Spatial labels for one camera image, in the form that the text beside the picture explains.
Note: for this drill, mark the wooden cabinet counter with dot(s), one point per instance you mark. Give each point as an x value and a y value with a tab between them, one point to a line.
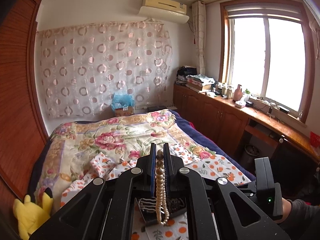
224	123

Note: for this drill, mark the window with wooden frame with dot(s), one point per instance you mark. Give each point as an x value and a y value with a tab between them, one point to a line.
267	48

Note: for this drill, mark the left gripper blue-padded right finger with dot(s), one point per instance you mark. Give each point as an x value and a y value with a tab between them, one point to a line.
216	209

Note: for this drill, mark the wooden slatted wardrobe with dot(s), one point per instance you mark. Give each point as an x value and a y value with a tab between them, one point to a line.
22	134

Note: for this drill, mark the small cardboard box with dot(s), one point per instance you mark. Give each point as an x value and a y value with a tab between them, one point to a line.
125	111

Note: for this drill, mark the white power strip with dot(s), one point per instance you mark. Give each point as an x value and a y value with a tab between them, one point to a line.
269	107

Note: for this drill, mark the dark blue blanket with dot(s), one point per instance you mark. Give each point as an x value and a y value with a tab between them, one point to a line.
198	137

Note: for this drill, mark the pink circle-pattern curtain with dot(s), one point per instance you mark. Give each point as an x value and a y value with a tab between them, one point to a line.
85	69

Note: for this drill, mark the orange-print white cloth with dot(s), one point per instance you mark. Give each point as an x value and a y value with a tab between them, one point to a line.
104	209

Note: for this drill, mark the beige patterned window curtain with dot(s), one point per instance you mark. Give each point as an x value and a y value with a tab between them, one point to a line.
199	29

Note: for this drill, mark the yellow plush toy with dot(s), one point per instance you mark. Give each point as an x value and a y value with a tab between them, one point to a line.
30	216

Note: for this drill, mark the blue bubble wrap bundle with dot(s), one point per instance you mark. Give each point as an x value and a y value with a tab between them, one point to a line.
122	101

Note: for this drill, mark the pink ceramic vase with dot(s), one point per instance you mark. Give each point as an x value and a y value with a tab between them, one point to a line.
238	93

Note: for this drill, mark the cream wall air conditioner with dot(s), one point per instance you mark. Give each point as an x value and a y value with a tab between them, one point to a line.
167	10

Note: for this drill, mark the person's right hand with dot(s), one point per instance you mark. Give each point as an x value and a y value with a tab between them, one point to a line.
287	206

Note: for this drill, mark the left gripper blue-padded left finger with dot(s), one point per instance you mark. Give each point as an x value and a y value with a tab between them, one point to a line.
102	209

